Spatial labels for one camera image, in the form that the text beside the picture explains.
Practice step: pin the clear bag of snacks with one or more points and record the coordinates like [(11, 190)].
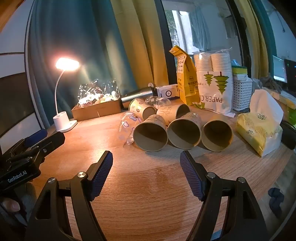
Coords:
[(97, 97)]

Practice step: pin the yellow curtain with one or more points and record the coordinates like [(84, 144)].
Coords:
[(251, 34), (143, 46)]

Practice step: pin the white plastic basket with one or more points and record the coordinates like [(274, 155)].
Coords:
[(241, 92)]

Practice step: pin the teal curtain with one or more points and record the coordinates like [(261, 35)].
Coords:
[(81, 46), (266, 34)]

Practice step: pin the small white box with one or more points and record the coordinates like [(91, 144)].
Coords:
[(167, 92)]

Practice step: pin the black round object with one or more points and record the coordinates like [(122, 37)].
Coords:
[(289, 136)]

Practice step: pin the computer monitor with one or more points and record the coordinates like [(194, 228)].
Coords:
[(279, 69)]

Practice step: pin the printed brown paper cup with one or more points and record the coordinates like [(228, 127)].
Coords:
[(138, 106)]

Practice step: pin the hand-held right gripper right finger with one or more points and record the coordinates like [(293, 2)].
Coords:
[(192, 176)]

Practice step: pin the person's left hand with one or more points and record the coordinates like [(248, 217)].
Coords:
[(9, 205)]

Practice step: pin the cardboard box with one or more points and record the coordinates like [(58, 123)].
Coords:
[(97, 110)]

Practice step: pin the white desk lamp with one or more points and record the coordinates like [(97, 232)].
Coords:
[(61, 122)]

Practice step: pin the dark blue cloth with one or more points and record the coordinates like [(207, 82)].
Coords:
[(276, 200)]

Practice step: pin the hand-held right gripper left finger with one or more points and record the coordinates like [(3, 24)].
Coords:
[(101, 176)]

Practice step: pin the bag of white paper cups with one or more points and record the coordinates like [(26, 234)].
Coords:
[(215, 92)]

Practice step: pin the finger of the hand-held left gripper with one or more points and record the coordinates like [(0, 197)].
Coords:
[(37, 136), (53, 141)]

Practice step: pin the steel thermos bottle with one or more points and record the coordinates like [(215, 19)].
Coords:
[(136, 94)]

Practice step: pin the yellow tissue pack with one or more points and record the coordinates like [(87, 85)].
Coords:
[(254, 134)]

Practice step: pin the blue printed clear plastic cup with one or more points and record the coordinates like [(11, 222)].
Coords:
[(129, 122)]

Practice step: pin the green yellow sponge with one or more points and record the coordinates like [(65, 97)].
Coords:
[(239, 69)]

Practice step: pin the yellow paper bag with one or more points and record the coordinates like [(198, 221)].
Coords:
[(185, 78)]

